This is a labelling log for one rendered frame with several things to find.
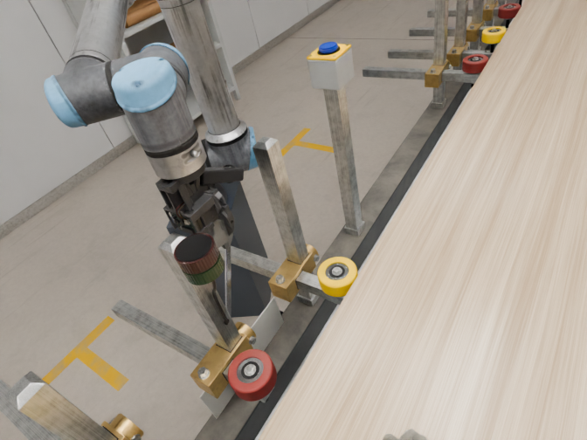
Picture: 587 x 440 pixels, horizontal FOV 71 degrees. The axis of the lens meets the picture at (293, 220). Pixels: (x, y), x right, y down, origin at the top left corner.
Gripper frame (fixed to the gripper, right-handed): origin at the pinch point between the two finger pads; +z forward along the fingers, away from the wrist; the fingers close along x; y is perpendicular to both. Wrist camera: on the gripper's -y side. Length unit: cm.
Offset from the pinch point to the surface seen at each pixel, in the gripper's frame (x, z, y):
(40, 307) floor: -166, 98, 15
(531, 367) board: 56, 8, -2
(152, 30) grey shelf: -250, 23, -188
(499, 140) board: 38, 8, -61
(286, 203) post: 9.6, -4.4, -10.2
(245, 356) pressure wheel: 15.0, 7.7, 16.4
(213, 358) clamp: 7.4, 11.4, 18.2
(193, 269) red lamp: 14.3, -15.4, 16.8
